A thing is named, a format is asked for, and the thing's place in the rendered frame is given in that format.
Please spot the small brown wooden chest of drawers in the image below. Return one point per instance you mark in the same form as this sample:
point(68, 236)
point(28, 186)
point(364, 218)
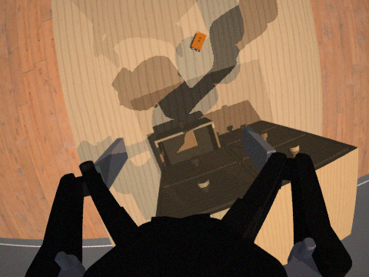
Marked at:
point(338, 181)

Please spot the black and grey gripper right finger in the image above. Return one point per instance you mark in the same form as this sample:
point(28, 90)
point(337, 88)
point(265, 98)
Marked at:
point(317, 251)

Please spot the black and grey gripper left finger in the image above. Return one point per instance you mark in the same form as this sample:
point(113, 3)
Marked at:
point(63, 235)

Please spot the orange-brown 9v battery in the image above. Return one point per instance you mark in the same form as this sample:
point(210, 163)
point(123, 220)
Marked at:
point(198, 41)

